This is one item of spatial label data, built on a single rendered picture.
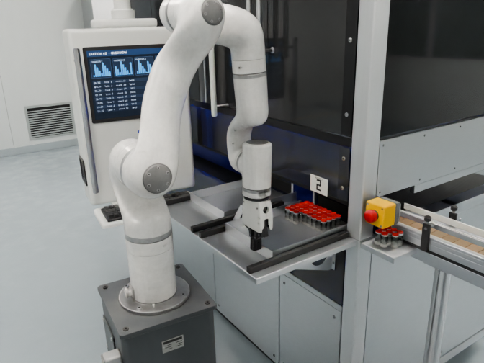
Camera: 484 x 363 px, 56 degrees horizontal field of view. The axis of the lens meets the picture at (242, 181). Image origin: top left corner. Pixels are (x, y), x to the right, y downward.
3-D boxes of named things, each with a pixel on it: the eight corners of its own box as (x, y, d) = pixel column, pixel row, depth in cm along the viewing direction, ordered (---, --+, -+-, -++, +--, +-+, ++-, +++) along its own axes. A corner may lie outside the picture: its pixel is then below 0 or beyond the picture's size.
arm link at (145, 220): (133, 248, 111) (122, 153, 103) (111, 222, 126) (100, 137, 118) (179, 235, 117) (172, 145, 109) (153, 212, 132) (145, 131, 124)
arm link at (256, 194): (277, 187, 132) (277, 197, 133) (259, 179, 139) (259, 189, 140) (253, 193, 127) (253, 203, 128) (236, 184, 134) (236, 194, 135)
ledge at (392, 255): (389, 236, 155) (389, 231, 154) (422, 251, 144) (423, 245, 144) (360, 248, 147) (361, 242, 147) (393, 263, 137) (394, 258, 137)
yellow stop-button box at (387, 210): (379, 216, 146) (381, 195, 144) (398, 223, 141) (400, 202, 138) (363, 222, 143) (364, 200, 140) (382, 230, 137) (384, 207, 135)
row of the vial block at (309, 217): (292, 215, 168) (293, 204, 166) (328, 232, 154) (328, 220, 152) (288, 217, 167) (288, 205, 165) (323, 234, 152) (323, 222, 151)
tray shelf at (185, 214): (251, 184, 208) (251, 180, 208) (372, 238, 153) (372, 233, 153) (154, 208, 183) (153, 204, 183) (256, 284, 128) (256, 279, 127)
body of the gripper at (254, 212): (277, 195, 132) (276, 230, 135) (256, 185, 140) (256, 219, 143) (256, 200, 128) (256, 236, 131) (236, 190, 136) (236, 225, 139)
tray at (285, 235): (300, 208, 175) (300, 199, 174) (351, 231, 154) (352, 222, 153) (225, 232, 157) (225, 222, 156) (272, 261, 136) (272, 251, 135)
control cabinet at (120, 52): (183, 176, 240) (171, 18, 214) (196, 187, 224) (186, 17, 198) (83, 194, 218) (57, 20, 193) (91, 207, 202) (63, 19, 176)
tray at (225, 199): (258, 183, 204) (258, 175, 203) (296, 199, 183) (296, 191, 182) (190, 199, 186) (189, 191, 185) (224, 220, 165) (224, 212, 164)
